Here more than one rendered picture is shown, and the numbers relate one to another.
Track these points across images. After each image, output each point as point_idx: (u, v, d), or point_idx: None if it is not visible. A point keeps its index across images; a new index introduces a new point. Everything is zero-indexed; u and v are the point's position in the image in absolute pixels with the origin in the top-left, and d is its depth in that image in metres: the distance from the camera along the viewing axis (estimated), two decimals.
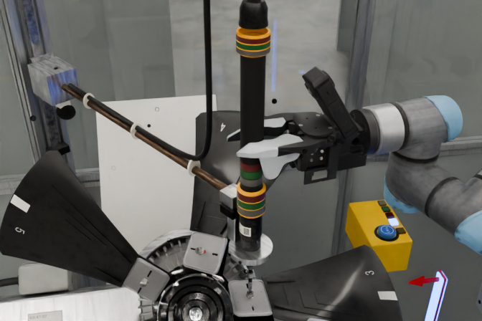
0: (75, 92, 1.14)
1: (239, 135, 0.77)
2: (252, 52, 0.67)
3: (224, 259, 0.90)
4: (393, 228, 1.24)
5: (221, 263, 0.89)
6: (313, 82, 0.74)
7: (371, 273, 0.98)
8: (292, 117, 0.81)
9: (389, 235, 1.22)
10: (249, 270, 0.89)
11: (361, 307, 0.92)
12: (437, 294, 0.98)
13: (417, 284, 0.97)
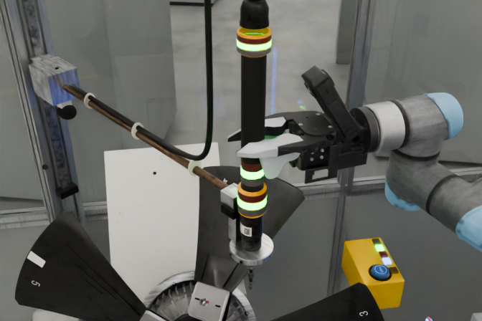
0: (76, 92, 1.14)
1: (239, 135, 0.77)
2: (254, 52, 0.67)
3: (227, 311, 0.96)
4: (386, 267, 1.31)
5: (223, 314, 0.96)
6: (312, 82, 0.74)
7: (365, 314, 1.04)
8: (292, 116, 0.81)
9: (382, 275, 1.29)
10: (252, 269, 0.89)
11: None
12: None
13: None
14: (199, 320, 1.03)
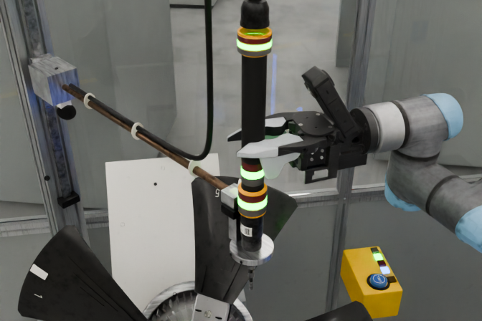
0: (76, 92, 1.14)
1: (239, 135, 0.77)
2: (254, 52, 0.67)
3: None
4: (384, 276, 1.32)
5: None
6: (312, 82, 0.74)
7: None
8: (292, 116, 0.81)
9: (380, 284, 1.30)
10: None
11: None
12: None
13: None
14: None
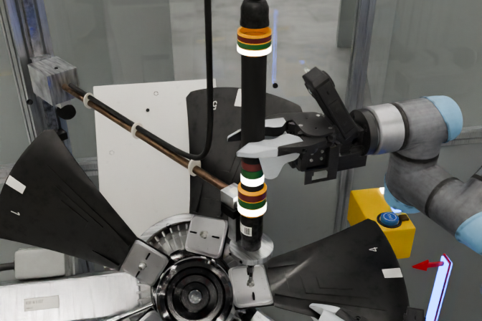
0: (76, 92, 1.14)
1: (239, 135, 0.77)
2: (254, 51, 0.67)
3: (252, 307, 0.87)
4: (396, 214, 1.22)
5: (248, 307, 0.87)
6: (313, 82, 0.74)
7: None
8: (292, 117, 0.81)
9: (391, 221, 1.20)
10: None
11: None
12: (441, 279, 0.96)
13: (421, 269, 0.95)
14: None
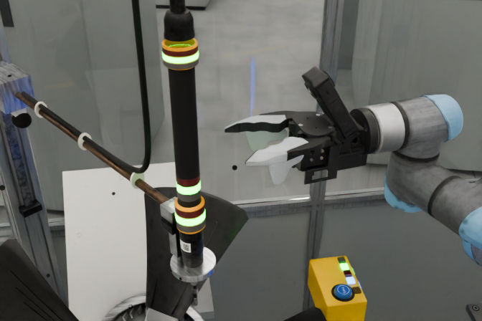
0: (28, 101, 1.11)
1: (236, 127, 0.79)
2: (178, 64, 0.65)
3: None
4: (349, 287, 1.30)
5: None
6: (313, 82, 0.74)
7: None
8: (294, 115, 0.81)
9: (344, 295, 1.28)
10: (196, 286, 0.86)
11: None
12: None
13: None
14: None
